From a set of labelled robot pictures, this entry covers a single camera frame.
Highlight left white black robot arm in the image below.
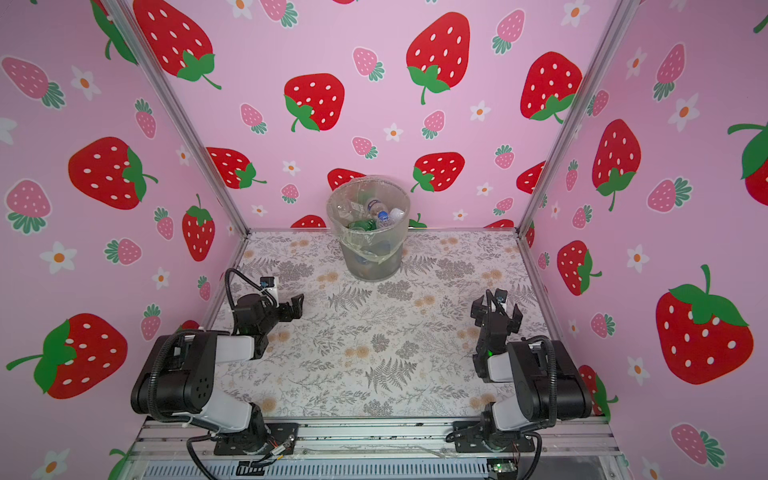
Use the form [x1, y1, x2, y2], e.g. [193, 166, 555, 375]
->
[130, 268, 305, 454]

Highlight clear plastic bin liner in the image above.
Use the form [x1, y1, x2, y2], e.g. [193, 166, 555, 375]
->
[326, 175, 414, 269]

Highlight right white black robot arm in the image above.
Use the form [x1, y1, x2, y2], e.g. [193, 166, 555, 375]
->
[454, 289, 592, 451]

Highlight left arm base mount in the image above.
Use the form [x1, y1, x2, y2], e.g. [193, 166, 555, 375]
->
[214, 422, 299, 458]

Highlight clear bottle red cap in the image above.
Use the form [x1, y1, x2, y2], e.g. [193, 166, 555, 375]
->
[388, 208, 405, 224]

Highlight grey mesh waste bin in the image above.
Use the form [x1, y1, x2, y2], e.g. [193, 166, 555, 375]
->
[326, 176, 413, 284]

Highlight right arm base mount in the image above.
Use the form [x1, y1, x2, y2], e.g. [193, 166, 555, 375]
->
[445, 420, 536, 453]

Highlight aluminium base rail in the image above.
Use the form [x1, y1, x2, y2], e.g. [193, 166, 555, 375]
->
[116, 417, 633, 479]

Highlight small bottle blue label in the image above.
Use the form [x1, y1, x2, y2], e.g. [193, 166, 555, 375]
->
[375, 211, 394, 229]

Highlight green bottle yellow cap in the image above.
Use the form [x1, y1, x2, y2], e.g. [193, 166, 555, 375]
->
[347, 219, 377, 232]

